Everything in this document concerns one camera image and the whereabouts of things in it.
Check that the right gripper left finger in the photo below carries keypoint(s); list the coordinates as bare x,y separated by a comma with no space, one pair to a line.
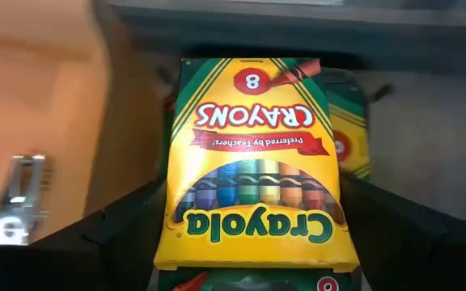
107,242

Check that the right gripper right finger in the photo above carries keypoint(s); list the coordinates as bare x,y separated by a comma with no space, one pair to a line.
411,250

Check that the yellow green crayon box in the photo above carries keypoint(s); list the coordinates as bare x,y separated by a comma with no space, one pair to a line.
253,169
257,283
348,133

